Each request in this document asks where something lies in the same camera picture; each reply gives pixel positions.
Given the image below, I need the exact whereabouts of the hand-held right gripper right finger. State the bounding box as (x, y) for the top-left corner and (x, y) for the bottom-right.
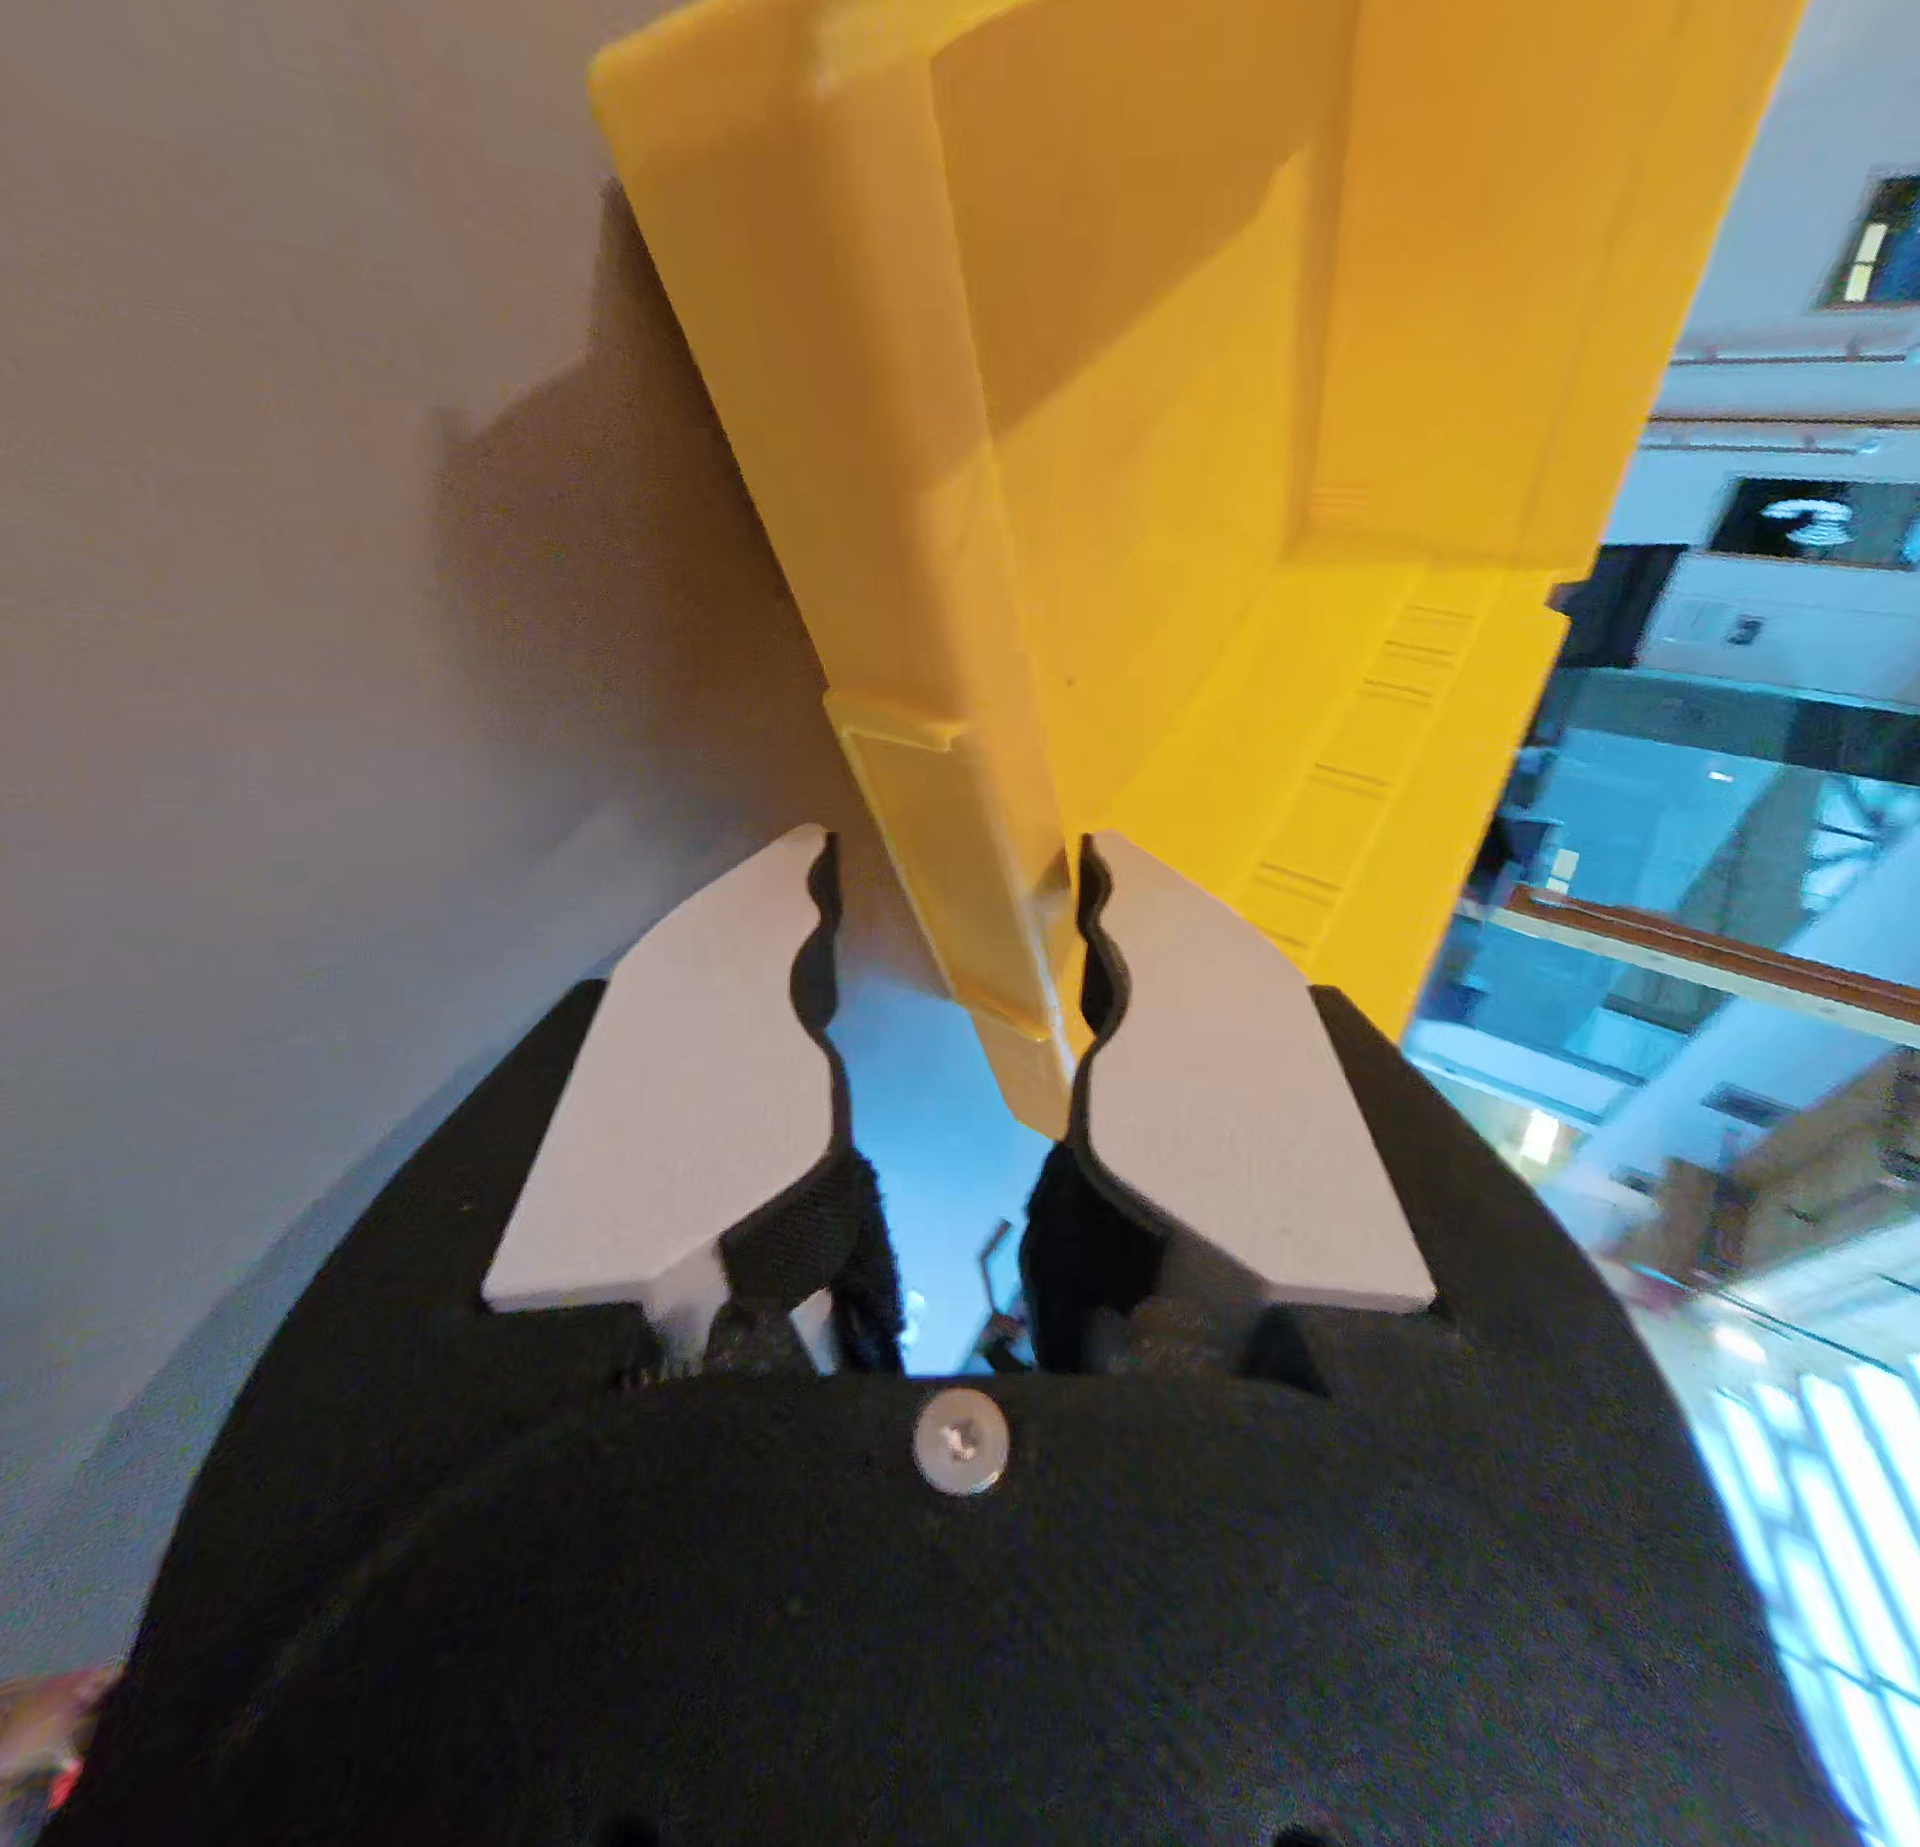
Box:
(1025, 831), (1440, 1372)

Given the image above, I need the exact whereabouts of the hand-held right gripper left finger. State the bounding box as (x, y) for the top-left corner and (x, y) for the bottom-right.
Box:
(479, 825), (904, 1370)

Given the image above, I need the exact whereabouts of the yellow plastic bin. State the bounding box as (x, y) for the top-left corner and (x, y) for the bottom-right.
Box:
(586, 0), (1839, 1142)

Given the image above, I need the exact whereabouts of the black phone sign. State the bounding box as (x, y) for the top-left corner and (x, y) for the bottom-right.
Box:
(1710, 478), (1920, 570)

